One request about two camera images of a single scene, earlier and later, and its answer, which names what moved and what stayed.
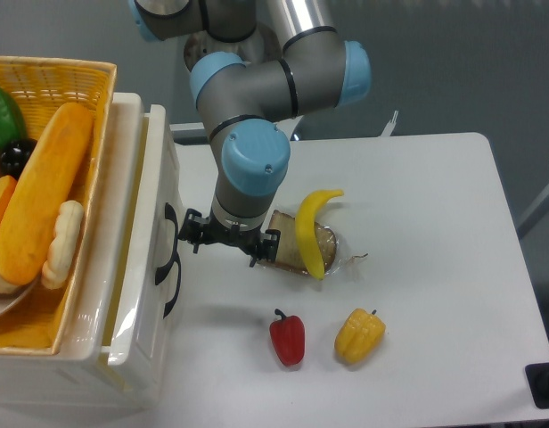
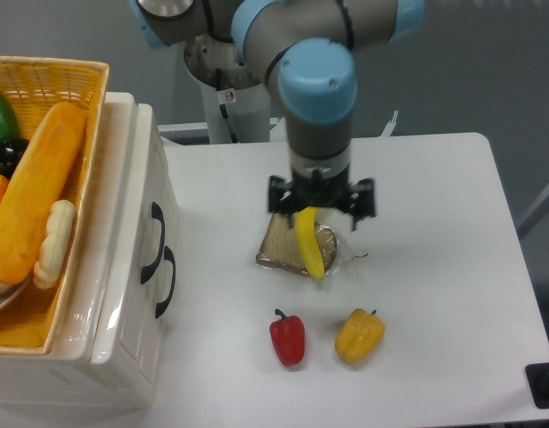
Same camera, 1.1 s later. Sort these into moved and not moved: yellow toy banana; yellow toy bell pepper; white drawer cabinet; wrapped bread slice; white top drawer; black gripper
Moved: black gripper; white top drawer
Not moved: yellow toy banana; yellow toy bell pepper; white drawer cabinet; wrapped bread slice
